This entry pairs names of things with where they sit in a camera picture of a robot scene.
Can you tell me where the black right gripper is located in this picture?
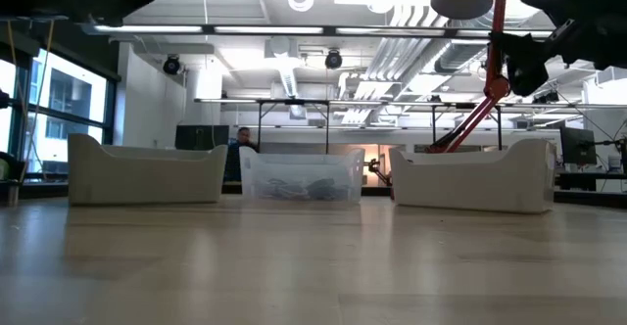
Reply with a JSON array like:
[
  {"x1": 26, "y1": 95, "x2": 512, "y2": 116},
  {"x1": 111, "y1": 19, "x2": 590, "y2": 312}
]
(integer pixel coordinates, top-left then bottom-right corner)
[{"x1": 489, "y1": 0, "x2": 627, "y2": 97}]

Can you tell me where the white plastic bin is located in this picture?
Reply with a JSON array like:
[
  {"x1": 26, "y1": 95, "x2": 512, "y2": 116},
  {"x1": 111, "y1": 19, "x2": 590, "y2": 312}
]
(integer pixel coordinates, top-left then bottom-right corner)
[
  {"x1": 67, "y1": 132, "x2": 229, "y2": 206},
  {"x1": 389, "y1": 137, "x2": 557, "y2": 214}
]

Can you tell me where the clear plastic bin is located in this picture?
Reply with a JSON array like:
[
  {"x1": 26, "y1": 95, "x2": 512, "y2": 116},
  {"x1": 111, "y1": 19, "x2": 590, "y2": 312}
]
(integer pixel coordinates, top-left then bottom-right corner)
[{"x1": 238, "y1": 146, "x2": 366, "y2": 204}]

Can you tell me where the large window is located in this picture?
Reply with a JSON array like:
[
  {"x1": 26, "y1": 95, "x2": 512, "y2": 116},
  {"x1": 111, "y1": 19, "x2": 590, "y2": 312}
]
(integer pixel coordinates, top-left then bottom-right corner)
[{"x1": 0, "y1": 45, "x2": 119, "y2": 185}]

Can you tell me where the black monitor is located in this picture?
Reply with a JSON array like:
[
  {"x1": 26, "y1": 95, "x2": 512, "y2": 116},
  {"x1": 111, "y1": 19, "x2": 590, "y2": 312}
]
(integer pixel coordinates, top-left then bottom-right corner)
[
  {"x1": 174, "y1": 124, "x2": 230, "y2": 152},
  {"x1": 559, "y1": 126, "x2": 599, "y2": 167}
]

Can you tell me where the black desk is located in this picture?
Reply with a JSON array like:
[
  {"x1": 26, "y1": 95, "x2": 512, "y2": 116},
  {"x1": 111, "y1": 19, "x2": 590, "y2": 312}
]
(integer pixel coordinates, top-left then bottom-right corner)
[{"x1": 553, "y1": 170, "x2": 627, "y2": 208}]

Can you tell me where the long ceiling light strip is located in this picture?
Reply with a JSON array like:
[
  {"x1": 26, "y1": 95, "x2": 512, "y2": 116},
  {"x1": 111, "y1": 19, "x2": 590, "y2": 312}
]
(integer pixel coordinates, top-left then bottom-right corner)
[{"x1": 80, "y1": 21, "x2": 557, "y2": 41}]

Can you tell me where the person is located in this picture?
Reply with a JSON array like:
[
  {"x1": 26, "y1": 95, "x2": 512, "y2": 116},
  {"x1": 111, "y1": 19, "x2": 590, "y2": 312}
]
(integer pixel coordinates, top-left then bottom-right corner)
[{"x1": 223, "y1": 126, "x2": 260, "y2": 183}]

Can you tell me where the black table frame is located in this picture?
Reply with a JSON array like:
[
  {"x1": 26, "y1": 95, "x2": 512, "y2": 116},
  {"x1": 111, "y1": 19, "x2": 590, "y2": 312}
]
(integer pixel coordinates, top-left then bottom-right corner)
[
  {"x1": 430, "y1": 103, "x2": 504, "y2": 151},
  {"x1": 257, "y1": 98, "x2": 332, "y2": 155}
]

